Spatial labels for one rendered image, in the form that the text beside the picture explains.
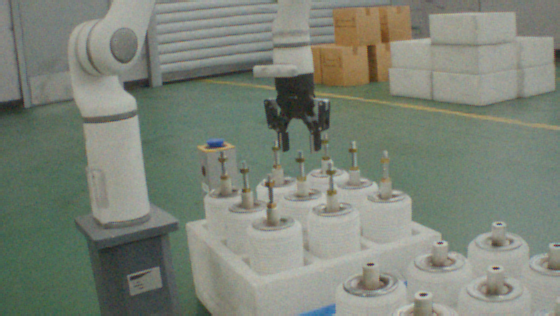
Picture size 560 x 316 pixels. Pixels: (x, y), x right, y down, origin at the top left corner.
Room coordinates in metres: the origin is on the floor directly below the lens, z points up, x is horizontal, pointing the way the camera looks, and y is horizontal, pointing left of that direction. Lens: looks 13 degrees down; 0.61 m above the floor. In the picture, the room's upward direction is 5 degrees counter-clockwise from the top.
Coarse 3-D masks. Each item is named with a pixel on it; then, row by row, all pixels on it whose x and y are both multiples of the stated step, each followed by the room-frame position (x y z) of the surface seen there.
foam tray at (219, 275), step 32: (192, 224) 1.29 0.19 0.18; (416, 224) 1.17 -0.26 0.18; (192, 256) 1.29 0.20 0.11; (224, 256) 1.09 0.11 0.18; (352, 256) 1.04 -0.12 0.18; (384, 256) 1.06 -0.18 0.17; (416, 256) 1.08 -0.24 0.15; (224, 288) 1.10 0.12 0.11; (256, 288) 0.96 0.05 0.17; (288, 288) 0.98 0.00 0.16; (320, 288) 1.00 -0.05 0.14
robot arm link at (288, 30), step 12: (288, 0) 1.16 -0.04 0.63; (300, 0) 1.17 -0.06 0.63; (288, 12) 1.17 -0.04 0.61; (300, 12) 1.18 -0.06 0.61; (276, 24) 1.19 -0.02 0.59; (288, 24) 1.17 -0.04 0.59; (300, 24) 1.18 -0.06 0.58; (276, 36) 1.19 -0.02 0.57; (288, 36) 1.17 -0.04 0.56; (300, 36) 1.18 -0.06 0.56
